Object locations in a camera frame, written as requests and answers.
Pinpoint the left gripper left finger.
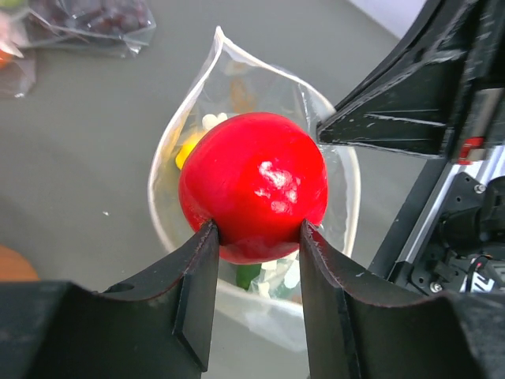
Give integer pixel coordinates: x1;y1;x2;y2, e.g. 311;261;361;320
1;223;219;378

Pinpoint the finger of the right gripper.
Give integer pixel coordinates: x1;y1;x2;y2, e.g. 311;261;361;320
335;1;480;114

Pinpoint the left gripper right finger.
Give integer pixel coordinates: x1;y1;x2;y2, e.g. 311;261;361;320
300;222;504;378

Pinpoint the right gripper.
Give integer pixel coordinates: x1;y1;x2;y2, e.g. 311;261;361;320
316;1;504;295

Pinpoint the polka dot zip bag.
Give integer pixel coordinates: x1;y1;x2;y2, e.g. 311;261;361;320
148;28;361;352

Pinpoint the red fake apple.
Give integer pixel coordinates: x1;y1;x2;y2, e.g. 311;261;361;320
178;113;329;265

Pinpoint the yellow fake fruit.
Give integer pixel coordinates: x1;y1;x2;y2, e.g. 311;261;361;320
174;132;205;170

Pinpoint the brown polka dot bag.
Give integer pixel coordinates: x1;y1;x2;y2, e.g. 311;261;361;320
0;7;39;99

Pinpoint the clear bag with fruit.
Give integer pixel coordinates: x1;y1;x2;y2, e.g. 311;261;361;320
13;1;156;58

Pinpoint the orange plastic bin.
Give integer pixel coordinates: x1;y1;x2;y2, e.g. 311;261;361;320
0;246;39;282

